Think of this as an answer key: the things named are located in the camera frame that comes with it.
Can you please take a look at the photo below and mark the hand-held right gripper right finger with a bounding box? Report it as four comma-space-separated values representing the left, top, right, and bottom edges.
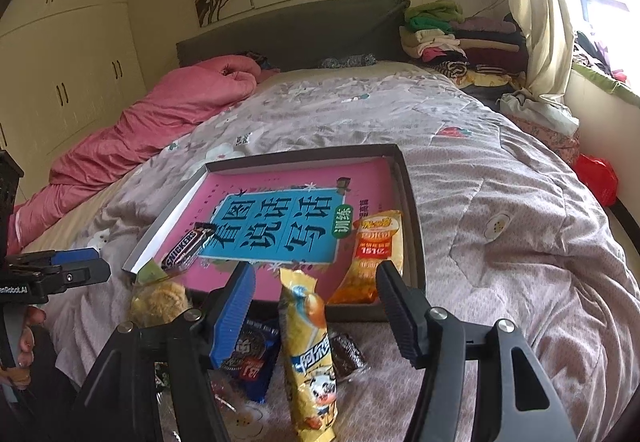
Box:
375, 260, 576, 442

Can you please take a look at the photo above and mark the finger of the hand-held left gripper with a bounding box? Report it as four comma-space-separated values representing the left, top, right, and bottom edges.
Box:
6, 247, 101, 273
35, 258, 112, 295

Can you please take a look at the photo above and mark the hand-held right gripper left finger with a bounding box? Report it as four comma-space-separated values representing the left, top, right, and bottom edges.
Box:
70, 261, 257, 442

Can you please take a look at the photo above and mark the blue cookie packet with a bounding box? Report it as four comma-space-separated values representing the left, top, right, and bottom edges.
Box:
220, 317, 282, 404

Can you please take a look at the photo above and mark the green pastry packet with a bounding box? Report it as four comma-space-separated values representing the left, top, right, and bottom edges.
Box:
135, 258, 171, 285

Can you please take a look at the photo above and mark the dark brown candy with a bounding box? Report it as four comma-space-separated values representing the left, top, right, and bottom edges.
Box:
327, 332, 370, 380

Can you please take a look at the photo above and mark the orange rice cracker packet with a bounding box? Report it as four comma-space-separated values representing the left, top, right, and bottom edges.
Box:
327, 209, 404, 305

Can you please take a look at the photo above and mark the meat floss cake packet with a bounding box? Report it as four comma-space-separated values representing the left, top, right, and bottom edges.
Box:
131, 279, 193, 328

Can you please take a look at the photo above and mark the brown chocolate bar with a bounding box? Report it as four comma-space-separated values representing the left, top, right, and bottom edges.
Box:
161, 222, 216, 273

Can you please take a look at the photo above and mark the yellow snack stick packet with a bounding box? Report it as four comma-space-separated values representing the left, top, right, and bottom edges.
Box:
278, 267, 340, 442

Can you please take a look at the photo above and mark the dark cardboard box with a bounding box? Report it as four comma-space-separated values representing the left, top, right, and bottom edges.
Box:
121, 143, 427, 324

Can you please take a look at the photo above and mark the person's left hand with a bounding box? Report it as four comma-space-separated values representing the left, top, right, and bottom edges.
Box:
0, 306, 47, 390

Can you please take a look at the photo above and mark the beige bed sheet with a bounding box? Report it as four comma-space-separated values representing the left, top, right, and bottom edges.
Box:
22, 194, 126, 255

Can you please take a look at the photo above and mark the pink and blue book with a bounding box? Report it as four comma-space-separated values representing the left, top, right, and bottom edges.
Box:
150, 157, 416, 305

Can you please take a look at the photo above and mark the pink quilt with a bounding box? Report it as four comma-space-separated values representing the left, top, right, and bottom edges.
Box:
7, 54, 263, 255

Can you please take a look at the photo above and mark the cream wardrobe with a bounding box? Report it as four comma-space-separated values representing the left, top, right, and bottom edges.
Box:
0, 0, 148, 193

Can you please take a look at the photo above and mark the pink floral cloth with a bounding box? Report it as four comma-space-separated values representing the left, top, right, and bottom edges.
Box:
515, 117, 583, 165

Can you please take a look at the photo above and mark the red plastic bag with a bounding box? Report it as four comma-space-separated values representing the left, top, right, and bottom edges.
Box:
572, 153, 620, 207

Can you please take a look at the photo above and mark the white crumpled garment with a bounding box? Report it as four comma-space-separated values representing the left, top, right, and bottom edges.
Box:
500, 89, 581, 135

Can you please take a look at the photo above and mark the dark cloth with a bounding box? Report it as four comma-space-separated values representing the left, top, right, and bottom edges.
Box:
235, 51, 281, 72

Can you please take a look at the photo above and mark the dark patterned pillow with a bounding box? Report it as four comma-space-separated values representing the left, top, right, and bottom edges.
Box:
317, 53, 378, 69

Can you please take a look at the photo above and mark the pile of folded clothes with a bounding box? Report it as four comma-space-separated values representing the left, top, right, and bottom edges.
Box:
400, 0, 531, 90

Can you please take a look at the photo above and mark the grey bed headboard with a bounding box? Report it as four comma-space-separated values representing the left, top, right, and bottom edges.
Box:
176, 0, 411, 73

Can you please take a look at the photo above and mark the green sill mat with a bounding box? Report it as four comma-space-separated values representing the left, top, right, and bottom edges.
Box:
570, 62, 640, 105

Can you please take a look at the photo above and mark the cream curtain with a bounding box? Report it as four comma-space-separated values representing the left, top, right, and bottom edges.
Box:
492, 0, 583, 105

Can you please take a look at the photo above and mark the heap of clothes on sill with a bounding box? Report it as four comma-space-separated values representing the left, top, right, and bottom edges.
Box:
572, 29, 631, 83

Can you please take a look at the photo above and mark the dark bed frame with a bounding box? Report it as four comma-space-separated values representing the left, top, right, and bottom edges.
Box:
612, 199, 640, 243

